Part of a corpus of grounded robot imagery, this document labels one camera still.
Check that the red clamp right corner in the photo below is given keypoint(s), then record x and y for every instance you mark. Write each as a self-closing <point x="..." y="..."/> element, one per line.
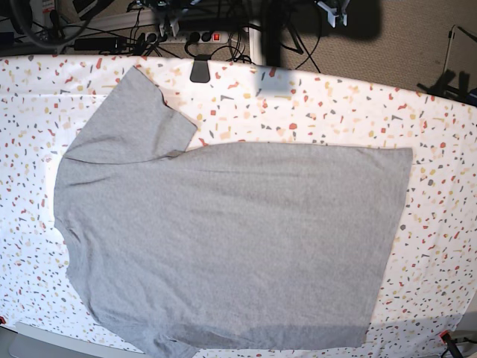
<point x="445" y="337"/>

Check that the black tripod stand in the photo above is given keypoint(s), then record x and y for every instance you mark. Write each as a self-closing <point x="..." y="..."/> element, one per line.
<point x="457" y="80"/>

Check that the black power adapter brick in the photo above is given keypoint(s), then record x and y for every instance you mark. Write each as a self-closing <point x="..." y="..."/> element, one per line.
<point x="100" y="44"/>

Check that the white power strip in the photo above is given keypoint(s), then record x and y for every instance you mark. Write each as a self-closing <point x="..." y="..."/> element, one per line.
<point x="182" y="37"/>

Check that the white table leg post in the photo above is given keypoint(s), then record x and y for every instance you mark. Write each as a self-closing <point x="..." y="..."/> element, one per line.
<point x="255" y="46"/>

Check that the black table clamp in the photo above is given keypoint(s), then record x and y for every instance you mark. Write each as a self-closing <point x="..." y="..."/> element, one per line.
<point x="200" y="69"/>

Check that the grey T-shirt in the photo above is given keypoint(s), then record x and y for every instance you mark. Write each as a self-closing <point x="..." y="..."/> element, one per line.
<point x="242" y="245"/>

